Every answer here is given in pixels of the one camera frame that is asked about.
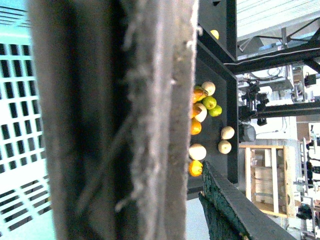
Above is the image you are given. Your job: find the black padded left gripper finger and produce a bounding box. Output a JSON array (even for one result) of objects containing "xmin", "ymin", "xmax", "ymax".
[{"xmin": 198, "ymin": 161, "xmax": 294, "ymax": 240}]

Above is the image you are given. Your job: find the brown plastic basket handle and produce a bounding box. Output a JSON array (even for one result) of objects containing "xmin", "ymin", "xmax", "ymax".
[{"xmin": 27, "ymin": 0, "xmax": 199, "ymax": 240}]

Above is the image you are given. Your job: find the light blue plastic basket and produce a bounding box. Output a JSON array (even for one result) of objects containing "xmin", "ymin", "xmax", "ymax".
[{"xmin": 0, "ymin": 0, "xmax": 56, "ymax": 240}]

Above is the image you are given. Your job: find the yellow lemon upper shelf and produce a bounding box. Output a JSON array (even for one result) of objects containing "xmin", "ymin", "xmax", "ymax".
[{"xmin": 210, "ymin": 29, "xmax": 220, "ymax": 40}]

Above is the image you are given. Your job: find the orange fruit bottom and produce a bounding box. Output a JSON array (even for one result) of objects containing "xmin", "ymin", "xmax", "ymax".
[{"xmin": 188, "ymin": 160, "xmax": 203, "ymax": 177}]

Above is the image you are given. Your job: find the orange fruit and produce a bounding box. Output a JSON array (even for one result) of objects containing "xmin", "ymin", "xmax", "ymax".
[
  {"xmin": 190, "ymin": 118, "xmax": 202, "ymax": 136},
  {"xmin": 188, "ymin": 160, "xmax": 203, "ymax": 177}
]

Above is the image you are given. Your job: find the pale pear right lower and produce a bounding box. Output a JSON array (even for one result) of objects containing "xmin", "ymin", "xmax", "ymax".
[{"xmin": 218, "ymin": 140, "xmax": 232, "ymax": 155}]

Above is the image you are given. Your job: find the pale pear bottom left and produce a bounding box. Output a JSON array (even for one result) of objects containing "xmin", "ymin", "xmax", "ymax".
[{"xmin": 188, "ymin": 143, "xmax": 207, "ymax": 161}]

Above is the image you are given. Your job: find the pale pear right upper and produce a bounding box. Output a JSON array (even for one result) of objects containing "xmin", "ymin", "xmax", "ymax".
[{"xmin": 220, "ymin": 126, "xmax": 235, "ymax": 140}]

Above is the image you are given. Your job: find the orange fruit middle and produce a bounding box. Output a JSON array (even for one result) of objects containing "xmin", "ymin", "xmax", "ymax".
[{"xmin": 190, "ymin": 118, "xmax": 202, "ymax": 136}]

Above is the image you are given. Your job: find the pale pear behind orange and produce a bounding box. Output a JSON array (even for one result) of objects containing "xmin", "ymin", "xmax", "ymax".
[{"xmin": 194, "ymin": 103, "xmax": 208, "ymax": 123}]

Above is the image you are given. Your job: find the green apple lower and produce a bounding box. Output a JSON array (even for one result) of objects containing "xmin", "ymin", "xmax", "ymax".
[{"xmin": 208, "ymin": 105, "xmax": 223, "ymax": 117}]

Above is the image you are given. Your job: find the green apple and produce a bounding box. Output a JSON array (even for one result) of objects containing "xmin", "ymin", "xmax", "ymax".
[
  {"xmin": 202, "ymin": 96, "xmax": 217, "ymax": 110},
  {"xmin": 208, "ymin": 105, "xmax": 223, "ymax": 117}
]

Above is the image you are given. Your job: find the orange red pear lower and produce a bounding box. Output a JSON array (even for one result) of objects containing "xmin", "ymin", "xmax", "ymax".
[{"xmin": 191, "ymin": 103, "xmax": 202, "ymax": 119}]

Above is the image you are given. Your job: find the orange red pear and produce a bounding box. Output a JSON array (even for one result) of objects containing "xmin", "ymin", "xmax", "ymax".
[
  {"xmin": 191, "ymin": 103, "xmax": 202, "ymax": 119},
  {"xmin": 192, "ymin": 86, "xmax": 208, "ymax": 103}
]

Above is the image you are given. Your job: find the green apple upper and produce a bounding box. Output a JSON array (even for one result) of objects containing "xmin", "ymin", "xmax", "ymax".
[{"xmin": 202, "ymin": 96, "xmax": 217, "ymax": 110}]

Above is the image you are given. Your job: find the orange red pear upper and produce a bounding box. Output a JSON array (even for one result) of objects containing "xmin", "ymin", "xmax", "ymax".
[{"xmin": 192, "ymin": 86, "xmax": 208, "ymax": 103}]

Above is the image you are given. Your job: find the pale pear top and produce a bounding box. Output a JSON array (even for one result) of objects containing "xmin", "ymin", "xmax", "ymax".
[{"xmin": 201, "ymin": 81, "xmax": 216, "ymax": 96}]

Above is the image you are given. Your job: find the black fruit display shelf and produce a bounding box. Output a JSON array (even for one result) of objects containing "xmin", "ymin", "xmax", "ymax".
[{"xmin": 190, "ymin": 0, "xmax": 238, "ymax": 184}]

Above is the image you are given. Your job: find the wooden crate frame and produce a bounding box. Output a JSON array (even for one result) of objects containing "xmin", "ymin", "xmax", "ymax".
[{"xmin": 240, "ymin": 145, "xmax": 296, "ymax": 218}]

